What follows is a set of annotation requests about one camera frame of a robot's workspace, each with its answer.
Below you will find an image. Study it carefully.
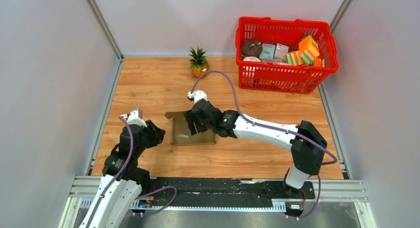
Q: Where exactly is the brown cardboard box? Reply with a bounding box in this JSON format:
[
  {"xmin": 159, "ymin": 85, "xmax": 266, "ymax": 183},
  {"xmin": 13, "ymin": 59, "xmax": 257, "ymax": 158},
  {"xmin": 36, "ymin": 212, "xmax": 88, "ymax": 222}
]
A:
[{"xmin": 164, "ymin": 112, "xmax": 217, "ymax": 146}]

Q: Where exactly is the small white paper packet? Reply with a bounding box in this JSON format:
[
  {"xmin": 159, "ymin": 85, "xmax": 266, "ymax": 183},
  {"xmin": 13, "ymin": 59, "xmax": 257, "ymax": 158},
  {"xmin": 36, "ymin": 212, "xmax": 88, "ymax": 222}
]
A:
[{"xmin": 176, "ymin": 132, "xmax": 192, "ymax": 139}]

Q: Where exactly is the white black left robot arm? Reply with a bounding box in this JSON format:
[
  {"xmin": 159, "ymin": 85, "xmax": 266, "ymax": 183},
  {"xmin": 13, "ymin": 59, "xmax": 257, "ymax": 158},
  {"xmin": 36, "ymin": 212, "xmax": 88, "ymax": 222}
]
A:
[{"xmin": 80, "ymin": 120, "xmax": 165, "ymax": 228}]

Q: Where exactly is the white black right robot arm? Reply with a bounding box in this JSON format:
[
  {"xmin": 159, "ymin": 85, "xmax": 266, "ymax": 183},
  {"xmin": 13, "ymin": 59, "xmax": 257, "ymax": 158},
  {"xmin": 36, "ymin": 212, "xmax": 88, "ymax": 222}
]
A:
[{"xmin": 184, "ymin": 99, "xmax": 327, "ymax": 198}]

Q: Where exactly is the teal small box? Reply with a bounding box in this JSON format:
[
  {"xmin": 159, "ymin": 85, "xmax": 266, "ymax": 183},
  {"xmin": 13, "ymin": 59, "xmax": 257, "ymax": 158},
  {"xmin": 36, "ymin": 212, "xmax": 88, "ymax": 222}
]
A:
[{"xmin": 259, "ymin": 43, "xmax": 276, "ymax": 61}]

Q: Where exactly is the grey small box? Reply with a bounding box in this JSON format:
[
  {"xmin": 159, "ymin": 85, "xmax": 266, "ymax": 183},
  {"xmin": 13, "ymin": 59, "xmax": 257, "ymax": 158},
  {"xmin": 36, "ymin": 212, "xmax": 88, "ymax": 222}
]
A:
[{"xmin": 273, "ymin": 43, "xmax": 289, "ymax": 62}]

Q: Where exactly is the toy pineapple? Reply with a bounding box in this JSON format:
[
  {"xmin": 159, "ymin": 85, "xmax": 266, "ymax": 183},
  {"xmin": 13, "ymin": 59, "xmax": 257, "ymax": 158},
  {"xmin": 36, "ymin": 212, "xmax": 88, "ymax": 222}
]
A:
[{"xmin": 189, "ymin": 47, "xmax": 210, "ymax": 78}]

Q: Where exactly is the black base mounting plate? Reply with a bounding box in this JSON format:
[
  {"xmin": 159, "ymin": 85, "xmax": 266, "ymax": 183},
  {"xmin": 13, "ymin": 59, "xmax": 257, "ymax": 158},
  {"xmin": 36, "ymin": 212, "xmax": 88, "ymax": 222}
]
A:
[{"xmin": 142, "ymin": 177, "xmax": 316, "ymax": 208}]

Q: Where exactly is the brown round object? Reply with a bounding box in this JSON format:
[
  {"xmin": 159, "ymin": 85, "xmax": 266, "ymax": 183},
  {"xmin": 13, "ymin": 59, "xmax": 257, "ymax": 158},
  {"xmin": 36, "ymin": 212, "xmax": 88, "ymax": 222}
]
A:
[{"xmin": 241, "ymin": 40, "xmax": 263, "ymax": 58}]

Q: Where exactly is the red plastic basket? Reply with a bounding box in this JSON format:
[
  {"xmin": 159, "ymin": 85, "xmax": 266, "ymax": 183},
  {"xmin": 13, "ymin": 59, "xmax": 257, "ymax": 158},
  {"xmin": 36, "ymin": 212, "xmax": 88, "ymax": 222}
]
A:
[{"xmin": 235, "ymin": 16, "xmax": 339, "ymax": 94}]

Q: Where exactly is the striped yellow green sponge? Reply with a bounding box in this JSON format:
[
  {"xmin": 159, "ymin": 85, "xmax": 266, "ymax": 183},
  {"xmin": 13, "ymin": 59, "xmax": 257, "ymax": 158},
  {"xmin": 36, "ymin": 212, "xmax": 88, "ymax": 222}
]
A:
[{"xmin": 286, "ymin": 51, "xmax": 304, "ymax": 66}]

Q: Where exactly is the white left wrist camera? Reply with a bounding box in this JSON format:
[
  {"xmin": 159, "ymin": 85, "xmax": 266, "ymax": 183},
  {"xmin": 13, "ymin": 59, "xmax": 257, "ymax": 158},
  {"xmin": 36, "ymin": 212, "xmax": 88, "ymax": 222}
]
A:
[{"xmin": 120, "ymin": 109, "xmax": 147, "ymax": 127}]

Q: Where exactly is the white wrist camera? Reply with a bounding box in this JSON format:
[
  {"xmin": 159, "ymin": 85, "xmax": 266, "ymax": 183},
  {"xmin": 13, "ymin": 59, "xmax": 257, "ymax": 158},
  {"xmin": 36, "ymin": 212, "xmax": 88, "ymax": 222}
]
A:
[
  {"xmin": 187, "ymin": 90, "xmax": 208, "ymax": 104},
  {"xmin": 120, "ymin": 109, "xmax": 147, "ymax": 127}
]

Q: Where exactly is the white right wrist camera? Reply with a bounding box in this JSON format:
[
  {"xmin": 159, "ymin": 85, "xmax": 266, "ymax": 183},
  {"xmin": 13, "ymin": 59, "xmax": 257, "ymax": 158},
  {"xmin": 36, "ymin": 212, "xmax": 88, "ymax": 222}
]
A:
[{"xmin": 187, "ymin": 90, "xmax": 208, "ymax": 104}]

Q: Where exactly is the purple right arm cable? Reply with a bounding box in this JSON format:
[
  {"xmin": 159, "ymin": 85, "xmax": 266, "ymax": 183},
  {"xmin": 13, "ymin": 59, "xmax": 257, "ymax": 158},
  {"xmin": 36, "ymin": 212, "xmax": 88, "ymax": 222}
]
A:
[{"xmin": 190, "ymin": 69, "xmax": 339, "ymax": 220}]

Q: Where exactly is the aluminium base frame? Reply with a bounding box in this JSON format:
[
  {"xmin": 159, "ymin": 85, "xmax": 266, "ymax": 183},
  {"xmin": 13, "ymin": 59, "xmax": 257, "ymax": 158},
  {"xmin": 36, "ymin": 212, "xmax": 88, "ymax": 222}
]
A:
[{"xmin": 59, "ymin": 176, "xmax": 377, "ymax": 228}]

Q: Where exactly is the aluminium corner rail left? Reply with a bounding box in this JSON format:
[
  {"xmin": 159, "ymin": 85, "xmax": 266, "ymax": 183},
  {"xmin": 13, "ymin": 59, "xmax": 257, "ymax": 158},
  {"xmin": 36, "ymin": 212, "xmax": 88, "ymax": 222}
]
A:
[{"xmin": 86, "ymin": 0, "xmax": 124, "ymax": 61}]

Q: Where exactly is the aluminium corner rail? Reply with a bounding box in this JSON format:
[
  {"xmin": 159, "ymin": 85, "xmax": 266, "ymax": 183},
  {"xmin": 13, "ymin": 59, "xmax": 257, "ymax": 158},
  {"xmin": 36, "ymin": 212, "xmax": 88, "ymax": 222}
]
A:
[
  {"xmin": 86, "ymin": 0, "xmax": 124, "ymax": 61},
  {"xmin": 330, "ymin": 0, "xmax": 353, "ymax": 33}
]

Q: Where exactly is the aluminium corner rail right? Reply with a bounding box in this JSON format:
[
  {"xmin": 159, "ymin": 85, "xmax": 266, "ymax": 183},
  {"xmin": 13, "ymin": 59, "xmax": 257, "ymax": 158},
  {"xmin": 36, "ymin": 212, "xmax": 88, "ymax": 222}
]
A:
[{"xmin": 330, "ymin": 0, "xmax": 353, "ymax": 33}]

